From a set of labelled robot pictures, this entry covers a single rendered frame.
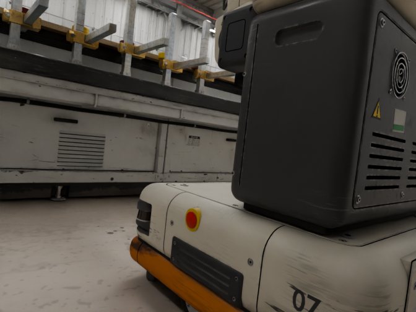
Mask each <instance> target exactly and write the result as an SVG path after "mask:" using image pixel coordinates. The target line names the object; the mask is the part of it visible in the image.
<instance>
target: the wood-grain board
mask: <svg viewBox="0 0 416 312"><path fill-rule="evenodd" d="M2 10H3V7H0V17H2ZM41 29H44V30H48V31H51V32H54V33H58V34H62V35H65V36H66V34H67V31H68V30H71V31H72V29H71V28H68V27H64V26H62V25H58V24H54V23H52V22H48V21H45V20H41ZM98 45H100V46H104V47H106V48H110V49H113V50H118V45H119V43H117V42H114V41H110V40H107V39H104V38H103V39H101V40H99V43H98ZM145 59H149V60H151V61H155V62H158V63H159V61H160V60H159V59H158V55H156V54H153V53H149V52H146V53H145ZM183 70H185V71H189V72H194V70H192V69H191V68H190V67H188V68H184V69H183ZM216 79H217V80H221V81H224V82H228V83H231V84H234V82H235V79H234V78H231V77H221V78H216Z"/></svg>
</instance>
